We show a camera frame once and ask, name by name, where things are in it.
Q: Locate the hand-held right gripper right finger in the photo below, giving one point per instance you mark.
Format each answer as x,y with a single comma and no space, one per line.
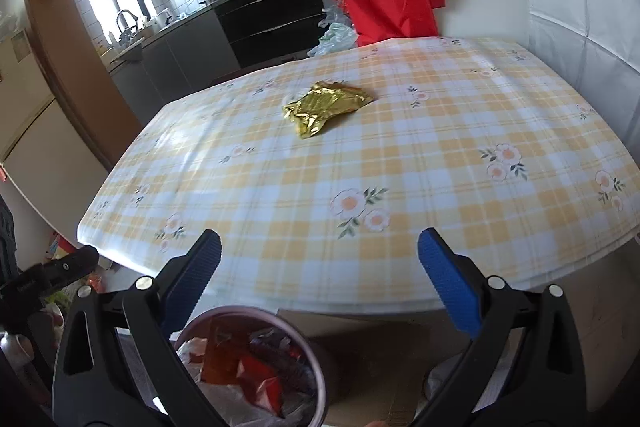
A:
450,282

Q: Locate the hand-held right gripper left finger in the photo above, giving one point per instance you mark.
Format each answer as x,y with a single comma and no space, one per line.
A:
192,279

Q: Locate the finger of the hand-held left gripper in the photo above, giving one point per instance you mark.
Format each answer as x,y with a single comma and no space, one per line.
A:
25,289
70,266

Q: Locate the red snack packet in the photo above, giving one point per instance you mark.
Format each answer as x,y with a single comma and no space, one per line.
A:
260,379

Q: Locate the maroon trash bin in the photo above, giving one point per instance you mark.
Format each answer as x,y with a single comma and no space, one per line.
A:
321,382

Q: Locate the gold foil wrapper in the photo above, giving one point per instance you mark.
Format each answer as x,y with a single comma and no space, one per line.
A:
325,107

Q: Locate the person's left hand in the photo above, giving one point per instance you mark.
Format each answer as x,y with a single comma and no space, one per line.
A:
15,346

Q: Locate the cream refrigerator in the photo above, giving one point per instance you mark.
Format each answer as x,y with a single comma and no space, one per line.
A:
35,147

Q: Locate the white shoe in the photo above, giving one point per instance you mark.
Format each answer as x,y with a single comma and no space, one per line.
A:
445,377

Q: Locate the flat cardboard sheet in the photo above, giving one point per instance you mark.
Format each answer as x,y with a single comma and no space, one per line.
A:
375,367

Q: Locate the table with checkered cloth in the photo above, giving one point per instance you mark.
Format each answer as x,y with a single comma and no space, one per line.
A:
400,157

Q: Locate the grey kitchen base cabinets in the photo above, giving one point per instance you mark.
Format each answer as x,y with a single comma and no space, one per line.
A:
180,57

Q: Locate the metal faucet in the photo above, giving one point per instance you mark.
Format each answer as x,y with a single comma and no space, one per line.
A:
125,19

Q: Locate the white kettle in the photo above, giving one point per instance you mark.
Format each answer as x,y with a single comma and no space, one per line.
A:
163,16

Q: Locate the black built-in oven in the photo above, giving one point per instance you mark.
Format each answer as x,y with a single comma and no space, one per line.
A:
275,22

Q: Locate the crumpled plastic shopping bags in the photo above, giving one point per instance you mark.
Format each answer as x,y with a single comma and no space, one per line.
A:
332,37

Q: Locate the wooden door frame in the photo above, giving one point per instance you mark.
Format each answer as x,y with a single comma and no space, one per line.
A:
70,57

